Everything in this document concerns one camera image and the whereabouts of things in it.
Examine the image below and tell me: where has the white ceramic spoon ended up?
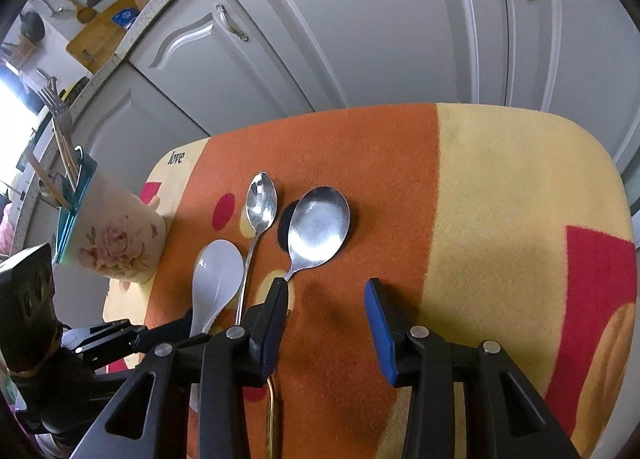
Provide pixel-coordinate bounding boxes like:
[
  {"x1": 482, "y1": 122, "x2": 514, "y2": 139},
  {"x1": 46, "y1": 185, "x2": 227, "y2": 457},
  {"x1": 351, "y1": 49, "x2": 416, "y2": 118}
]
[{"x1": 188, "y1": 238, "x2": 245, "y2": 413}]

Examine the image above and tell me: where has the small silver spoon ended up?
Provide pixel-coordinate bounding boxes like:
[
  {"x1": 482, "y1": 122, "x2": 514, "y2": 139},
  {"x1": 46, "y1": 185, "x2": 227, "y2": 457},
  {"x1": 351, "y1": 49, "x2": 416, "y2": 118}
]
[{"x1": 234, "y1": 172, "x2": 278, "y2": 326}]

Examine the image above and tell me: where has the large silver spoon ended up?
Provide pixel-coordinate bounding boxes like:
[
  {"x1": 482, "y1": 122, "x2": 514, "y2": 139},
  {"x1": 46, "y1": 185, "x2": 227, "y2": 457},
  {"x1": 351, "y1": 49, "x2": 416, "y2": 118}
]
[{"x1": 284, "y1": 186, "x2": 352, "y2": 281}]

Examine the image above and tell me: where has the brown wooden chopstick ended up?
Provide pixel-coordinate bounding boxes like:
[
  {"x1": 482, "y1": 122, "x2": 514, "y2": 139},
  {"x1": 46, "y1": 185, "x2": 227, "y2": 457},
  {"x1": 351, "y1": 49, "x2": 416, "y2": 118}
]
[
  {"x1": 53, "y1": 122, "x2": 79, "y2": 189},
  {"x1": 24, "y1": 148, "x2": 70, "y2": 211}
]

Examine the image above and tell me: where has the large silver fork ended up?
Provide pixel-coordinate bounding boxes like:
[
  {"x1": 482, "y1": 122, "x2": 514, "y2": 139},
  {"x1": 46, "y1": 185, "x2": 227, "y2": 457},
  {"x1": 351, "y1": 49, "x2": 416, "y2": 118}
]
[{"x1": 39, "y1": 78, "x2": 79, "y2": 174}]

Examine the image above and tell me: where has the small gold fork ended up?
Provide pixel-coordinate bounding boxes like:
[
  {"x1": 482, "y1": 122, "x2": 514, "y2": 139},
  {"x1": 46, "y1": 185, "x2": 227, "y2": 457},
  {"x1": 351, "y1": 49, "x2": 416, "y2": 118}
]
[{"x1": 266, "y1": 377, "x2": 279, "y2": 459}]

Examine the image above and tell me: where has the floral utensil holder cup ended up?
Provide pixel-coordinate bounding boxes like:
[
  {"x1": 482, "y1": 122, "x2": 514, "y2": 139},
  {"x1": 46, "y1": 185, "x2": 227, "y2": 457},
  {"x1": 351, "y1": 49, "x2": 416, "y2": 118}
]
[{"x1": 53, "y1": 146, "x2": 167, "y2": 283}]

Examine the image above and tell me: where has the colourful fleece table mat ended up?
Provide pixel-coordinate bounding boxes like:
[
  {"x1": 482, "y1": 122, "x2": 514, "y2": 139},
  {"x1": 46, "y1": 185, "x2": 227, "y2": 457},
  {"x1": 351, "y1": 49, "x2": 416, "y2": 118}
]
[{"x1": 103, "y1": 104, "x2": 637, "y2": 458}]

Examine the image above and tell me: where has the wooden cutting board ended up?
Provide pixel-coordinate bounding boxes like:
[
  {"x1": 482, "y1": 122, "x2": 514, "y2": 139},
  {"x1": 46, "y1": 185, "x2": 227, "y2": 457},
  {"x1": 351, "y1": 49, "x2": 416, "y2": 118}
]
[{"x1": 66, "y1": 0, "x2": 137, "y2": 73}]

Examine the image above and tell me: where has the blue white salt bag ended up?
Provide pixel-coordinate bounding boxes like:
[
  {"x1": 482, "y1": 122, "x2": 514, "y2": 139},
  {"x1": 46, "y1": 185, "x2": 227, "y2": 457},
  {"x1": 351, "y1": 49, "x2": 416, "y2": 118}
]
[{"x1": 112, "y1": 7, "x2": 139, "y2": 30}]

